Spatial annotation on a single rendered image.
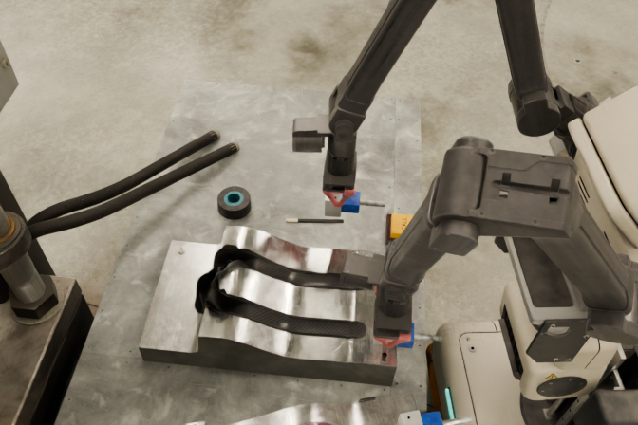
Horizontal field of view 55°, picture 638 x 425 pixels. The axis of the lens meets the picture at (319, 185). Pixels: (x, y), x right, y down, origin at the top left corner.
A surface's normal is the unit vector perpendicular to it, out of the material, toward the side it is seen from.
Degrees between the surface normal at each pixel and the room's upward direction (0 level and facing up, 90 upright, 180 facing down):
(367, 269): 22
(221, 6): 1
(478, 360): 0
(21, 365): 0
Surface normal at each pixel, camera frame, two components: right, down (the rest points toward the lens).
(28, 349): 0.03, -0.66
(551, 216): -0.22, -0.39
